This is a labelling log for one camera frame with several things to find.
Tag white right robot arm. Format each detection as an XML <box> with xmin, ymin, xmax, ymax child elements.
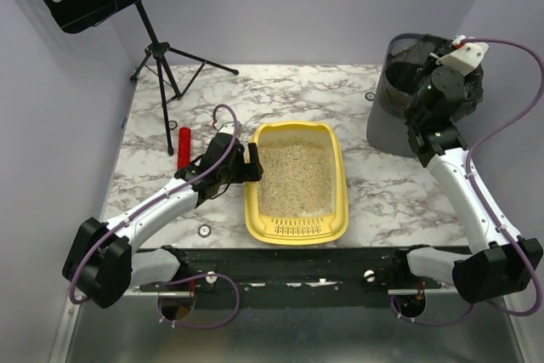
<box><xmin>405</xmin><ymin>37</ymin><xmax>543</xmax><ymax>314</ymax></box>

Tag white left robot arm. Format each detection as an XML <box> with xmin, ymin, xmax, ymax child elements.
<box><xmin>62</xmin><ymin>132</ymin><xmax>263</xmax><ymax>309</ymax></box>

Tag beige cat litter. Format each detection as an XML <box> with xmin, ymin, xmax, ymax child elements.
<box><xmin>258</xmin><ymin>137</ymin><xmax>332</xmax><ymax>218</ymax></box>

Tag black trash bag liner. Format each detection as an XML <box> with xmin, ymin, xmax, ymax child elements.
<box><xmin>386</xmin><ymin>34</ymin><xmax>484</xmax><ymax>122</ymax></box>

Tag red cylinder tool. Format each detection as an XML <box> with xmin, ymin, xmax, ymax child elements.
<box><xmin>177</xmin><ymin>127</ymin><xmax>191</xmax><ymax>170</ymax></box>

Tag grey ribbed trash can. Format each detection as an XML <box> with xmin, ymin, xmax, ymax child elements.
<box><xmin>366</xmin><ymin>33</ymin><xmax>422</xmax><ymax>158</ymax></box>

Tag round marker front left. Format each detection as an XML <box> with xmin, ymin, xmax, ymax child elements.
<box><xmin>198</xmin><ymin>224</ymin><xmax>212</xmax><ymax>238</ymax></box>

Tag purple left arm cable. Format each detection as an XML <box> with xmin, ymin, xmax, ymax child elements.
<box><xmin>67</xmin><ymin>103</ymin><xmax>239</xmax><ymax>305</ymax></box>

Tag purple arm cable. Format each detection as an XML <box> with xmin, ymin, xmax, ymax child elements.
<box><xmin>461</xmin><ymin>37</ymin><xmax>544</xmax><ymax>317</ymax></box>
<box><xmin>67</xmin><ymin>103</ymin><xmax>239</xmax><ymax>305</ymax></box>

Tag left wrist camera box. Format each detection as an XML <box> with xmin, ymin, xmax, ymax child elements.
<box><xmin>217</xmin><ymin>122</ymin><xmax>241</xmax><ymax>137</ymax></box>

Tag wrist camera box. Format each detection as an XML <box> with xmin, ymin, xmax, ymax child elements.
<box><xmin>217</xmin><ymin>122</ymin><xmax>241</xmax><ymax>137</ymax></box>
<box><xmin>437</xmin><ymin>35</ymin><xmax>489</xmax><ymax>77</ymax></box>

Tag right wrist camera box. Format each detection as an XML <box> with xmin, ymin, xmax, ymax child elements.
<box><xmin>437</xmin><ymin>35</ymin><xmax>489</xmax><ymax>77</ymax></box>

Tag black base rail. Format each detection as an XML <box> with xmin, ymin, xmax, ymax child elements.
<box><xmin>140</xmin><ymin>247</ymin><xmax>437</xmax><ymax>309</ymax></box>

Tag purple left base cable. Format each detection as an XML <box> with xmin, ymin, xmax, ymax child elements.
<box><xmin>159</xmin><ymin>273</ymin><xmax>241</xmax><ymax>330</ymax></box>

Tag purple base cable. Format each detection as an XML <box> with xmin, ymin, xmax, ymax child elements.
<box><xmin>159</xmin><ymin>273</ymin><xmax>241</xmax><ymax>330</ymax></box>
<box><xmin>389</xmin><ymin>290</ymin><xmax>479</xmax><ymax>326</ymax></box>

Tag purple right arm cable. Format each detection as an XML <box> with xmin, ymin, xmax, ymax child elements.
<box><xmin>461</xmin><ymin>37</ymin><xmax>544</xmax><ymax>317</ymax></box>

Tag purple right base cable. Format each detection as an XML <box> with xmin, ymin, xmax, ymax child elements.
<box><xmin>389</xmin><ymin>290</ymin><xmax>479</xmax><ymax>326</ymax></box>

